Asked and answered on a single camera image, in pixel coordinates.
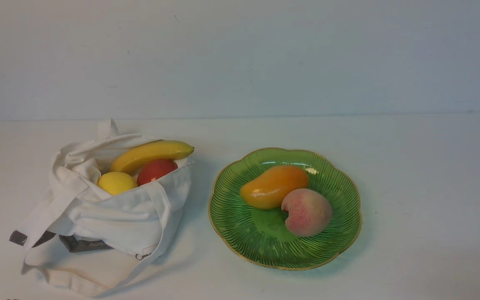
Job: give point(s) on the orange mango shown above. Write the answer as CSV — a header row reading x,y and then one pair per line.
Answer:
x,y
269,189

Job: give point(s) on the pink peach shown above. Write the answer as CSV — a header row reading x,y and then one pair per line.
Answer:
x,y
309,213

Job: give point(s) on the red apple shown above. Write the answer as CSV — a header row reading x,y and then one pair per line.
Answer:
x,y
154,170

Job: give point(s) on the white canvas tote bag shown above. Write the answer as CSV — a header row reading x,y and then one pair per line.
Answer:
x,y
140,222

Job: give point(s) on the yellow banana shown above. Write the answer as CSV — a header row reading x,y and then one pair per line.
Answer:
x,y
137,157

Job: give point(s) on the green glass scalloped plate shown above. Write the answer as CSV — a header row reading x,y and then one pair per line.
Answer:
x,y
260,236

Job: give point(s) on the yellow lemon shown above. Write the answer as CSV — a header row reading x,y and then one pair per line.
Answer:
x,y
116,182

